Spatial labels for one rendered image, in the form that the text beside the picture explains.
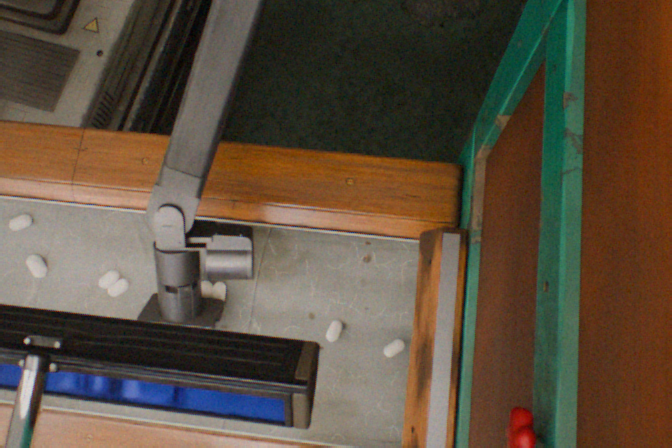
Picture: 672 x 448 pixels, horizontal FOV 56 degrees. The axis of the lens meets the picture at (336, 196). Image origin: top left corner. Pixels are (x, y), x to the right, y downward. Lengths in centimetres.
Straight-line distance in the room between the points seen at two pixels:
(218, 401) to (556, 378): 31
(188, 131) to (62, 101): 72
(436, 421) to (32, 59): 112
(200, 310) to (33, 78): 77
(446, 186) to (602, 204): 57
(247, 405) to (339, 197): 42
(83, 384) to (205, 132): 30
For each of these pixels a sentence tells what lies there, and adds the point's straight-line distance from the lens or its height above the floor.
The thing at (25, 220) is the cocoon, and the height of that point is 76.
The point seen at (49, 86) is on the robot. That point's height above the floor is 47.
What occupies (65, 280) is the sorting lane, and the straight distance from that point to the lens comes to 104.
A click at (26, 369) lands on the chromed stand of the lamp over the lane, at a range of 63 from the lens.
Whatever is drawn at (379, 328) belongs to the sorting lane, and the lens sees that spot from 94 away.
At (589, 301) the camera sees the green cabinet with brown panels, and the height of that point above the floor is 129.
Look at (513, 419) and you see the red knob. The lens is 44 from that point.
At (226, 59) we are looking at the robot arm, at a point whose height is 104.
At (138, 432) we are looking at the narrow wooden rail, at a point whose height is 76.
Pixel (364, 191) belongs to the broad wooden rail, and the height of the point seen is 76.
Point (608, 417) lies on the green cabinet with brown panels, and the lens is 38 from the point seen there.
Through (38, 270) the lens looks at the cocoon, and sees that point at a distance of 104.
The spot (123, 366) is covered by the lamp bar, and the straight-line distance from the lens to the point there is 60.
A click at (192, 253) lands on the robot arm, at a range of 83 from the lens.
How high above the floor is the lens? 167
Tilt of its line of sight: 75 degrees down
